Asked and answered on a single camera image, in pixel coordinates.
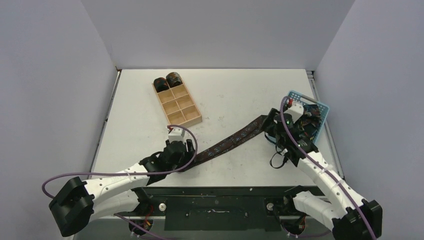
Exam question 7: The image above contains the blue plastic basket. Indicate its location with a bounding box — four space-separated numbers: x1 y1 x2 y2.
264 90 331 147

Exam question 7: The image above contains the wooden compartment tray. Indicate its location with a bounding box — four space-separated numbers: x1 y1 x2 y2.
153 83 203 128

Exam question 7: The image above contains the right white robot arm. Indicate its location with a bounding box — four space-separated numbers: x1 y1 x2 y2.
261 106 383 240

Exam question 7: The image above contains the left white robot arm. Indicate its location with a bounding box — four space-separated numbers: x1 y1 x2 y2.
48 139 198 237

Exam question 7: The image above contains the colourful ties pile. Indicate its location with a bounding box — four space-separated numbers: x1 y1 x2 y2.
295 104 322 141

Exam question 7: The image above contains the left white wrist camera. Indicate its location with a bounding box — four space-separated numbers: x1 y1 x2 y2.
168 127 186 143

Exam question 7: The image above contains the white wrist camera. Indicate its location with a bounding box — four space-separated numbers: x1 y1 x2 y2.
285 102 305 123
168 127 186 143

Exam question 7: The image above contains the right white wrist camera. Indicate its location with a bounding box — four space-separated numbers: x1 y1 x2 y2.
285 102 305 123

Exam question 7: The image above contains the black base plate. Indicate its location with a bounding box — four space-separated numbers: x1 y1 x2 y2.
118 186 323 232

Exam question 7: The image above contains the aluminium frame rail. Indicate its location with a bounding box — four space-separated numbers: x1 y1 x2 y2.
306 70 345 179

